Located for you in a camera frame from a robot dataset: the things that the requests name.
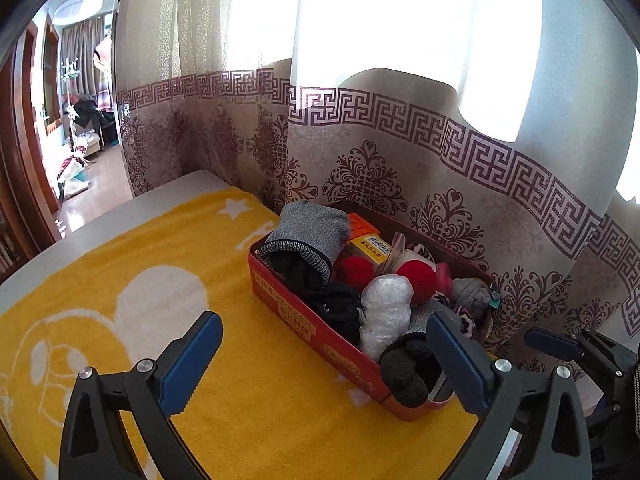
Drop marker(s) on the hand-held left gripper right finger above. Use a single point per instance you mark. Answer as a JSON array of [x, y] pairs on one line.
[[452, 360]]

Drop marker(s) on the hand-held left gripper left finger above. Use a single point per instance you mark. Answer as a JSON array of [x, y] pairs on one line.
[[192, 360]]

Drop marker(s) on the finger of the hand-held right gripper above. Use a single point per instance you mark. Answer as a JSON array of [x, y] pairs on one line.
[[550, 344]]

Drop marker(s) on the pink leopard print sock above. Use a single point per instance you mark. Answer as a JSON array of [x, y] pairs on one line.
[[465, 322]]

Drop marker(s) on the dark grey sock bundle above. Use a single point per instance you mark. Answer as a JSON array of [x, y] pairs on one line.
[[405, 370]]

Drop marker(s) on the small grey sock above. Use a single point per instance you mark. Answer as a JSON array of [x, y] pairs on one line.
[[470, 295]]

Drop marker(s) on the pink rubber toy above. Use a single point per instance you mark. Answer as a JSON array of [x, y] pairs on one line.
[[444, 277]]

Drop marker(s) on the clear plastic bag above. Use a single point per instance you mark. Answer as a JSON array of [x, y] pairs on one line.
[[385, 310]]

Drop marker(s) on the white pink knit hat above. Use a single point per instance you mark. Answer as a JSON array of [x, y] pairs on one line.
[[417, 255]]

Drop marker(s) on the red cardboard box container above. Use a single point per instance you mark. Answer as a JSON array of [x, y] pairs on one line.
[[300, 305]]

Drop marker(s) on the black sparkly sock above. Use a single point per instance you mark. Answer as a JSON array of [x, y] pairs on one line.
[[335, 310]]

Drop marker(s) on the small green yellow box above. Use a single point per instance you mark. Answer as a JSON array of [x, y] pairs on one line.
[[370, 247]]

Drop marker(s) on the red-orange rubber cube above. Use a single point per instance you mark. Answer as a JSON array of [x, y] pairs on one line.
[[360, 225]]

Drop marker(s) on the grey knit sock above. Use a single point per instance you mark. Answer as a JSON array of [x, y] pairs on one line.
[[310, 225]]

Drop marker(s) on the yellow white blanket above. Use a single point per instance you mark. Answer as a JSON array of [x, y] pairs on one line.
[[250, 385]]

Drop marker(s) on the patterned beige curtain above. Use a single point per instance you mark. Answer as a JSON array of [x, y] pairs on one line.
[[375, 135]]

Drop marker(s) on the pile of dark clothes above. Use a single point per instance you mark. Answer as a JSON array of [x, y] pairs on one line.
[[95, 112]]

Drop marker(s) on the coat rack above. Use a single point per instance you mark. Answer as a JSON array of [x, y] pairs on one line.
[[72, 105]]

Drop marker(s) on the brown room curtain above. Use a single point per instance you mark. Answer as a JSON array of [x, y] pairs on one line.
[[82, 55]]

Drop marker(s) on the round ceiling lamp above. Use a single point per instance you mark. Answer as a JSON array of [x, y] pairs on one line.
[[77, 7]]

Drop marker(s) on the wooden door frame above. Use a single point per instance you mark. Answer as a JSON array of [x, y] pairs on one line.
[[25, 160]]

